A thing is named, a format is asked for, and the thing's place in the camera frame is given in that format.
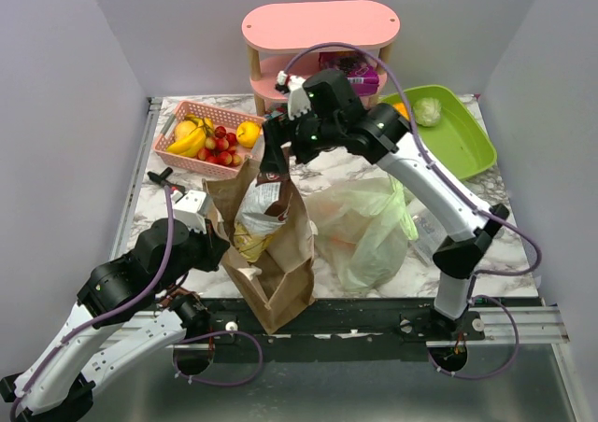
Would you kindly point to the purple snack box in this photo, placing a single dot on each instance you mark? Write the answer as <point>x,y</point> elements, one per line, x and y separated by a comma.
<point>362,75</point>

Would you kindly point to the yellow bell pepper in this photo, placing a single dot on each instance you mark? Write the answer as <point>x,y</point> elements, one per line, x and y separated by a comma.
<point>402,110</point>

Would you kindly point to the white snack bag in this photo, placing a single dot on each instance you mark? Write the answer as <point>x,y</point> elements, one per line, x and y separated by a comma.
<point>250,238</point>

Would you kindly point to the small black T-handle tool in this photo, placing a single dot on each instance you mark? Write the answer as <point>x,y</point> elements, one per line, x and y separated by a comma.
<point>161,179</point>

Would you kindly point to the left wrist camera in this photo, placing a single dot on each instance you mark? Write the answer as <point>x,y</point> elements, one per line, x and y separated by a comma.
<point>191,208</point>

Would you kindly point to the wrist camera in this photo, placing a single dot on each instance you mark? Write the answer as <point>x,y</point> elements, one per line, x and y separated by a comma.
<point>292,87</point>
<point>191,208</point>

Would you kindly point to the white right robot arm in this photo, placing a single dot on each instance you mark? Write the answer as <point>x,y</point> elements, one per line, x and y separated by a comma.
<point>324,112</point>

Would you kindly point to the red cherry bunch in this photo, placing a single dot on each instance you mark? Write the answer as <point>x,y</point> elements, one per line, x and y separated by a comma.
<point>221,148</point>

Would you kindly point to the yellow banana bunch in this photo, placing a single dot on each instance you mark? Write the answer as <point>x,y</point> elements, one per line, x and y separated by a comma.
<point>190,145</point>

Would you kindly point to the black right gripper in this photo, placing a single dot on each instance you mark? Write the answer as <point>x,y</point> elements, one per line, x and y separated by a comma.
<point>277,132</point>

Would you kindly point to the green cabbage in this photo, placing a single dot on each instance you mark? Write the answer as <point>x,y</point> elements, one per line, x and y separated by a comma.
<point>427,111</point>

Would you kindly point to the light green plastic grocery bag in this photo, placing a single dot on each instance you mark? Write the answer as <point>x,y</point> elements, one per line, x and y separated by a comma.
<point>363,230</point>

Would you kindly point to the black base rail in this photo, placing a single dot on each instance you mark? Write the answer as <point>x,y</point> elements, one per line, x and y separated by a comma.
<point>328,330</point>

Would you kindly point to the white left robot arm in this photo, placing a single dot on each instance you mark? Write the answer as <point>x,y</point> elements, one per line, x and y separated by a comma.
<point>61,384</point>

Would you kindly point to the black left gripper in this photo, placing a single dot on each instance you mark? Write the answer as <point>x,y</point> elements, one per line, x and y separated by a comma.
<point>215,249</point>

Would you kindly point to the clear plastic screw box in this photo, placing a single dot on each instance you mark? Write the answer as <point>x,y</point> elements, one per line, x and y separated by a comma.
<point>431,235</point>

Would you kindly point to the pink plastic fruit basket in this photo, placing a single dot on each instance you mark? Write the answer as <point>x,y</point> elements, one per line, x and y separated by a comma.
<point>219,116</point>

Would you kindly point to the yellow peach fruit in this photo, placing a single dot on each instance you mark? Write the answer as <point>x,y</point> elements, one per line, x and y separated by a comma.
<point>183,129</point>

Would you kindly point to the green plastic tray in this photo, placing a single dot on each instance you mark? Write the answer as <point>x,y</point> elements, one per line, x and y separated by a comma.
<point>459,140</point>

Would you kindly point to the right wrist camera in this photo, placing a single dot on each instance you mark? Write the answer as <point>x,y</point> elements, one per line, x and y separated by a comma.
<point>292,87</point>

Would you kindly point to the brown Tuba snack bag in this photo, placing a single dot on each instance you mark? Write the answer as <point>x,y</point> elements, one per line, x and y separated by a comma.
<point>272,199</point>

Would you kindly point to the pink three-tier shelf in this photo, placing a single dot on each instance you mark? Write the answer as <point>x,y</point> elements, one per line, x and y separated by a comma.
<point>275,32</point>

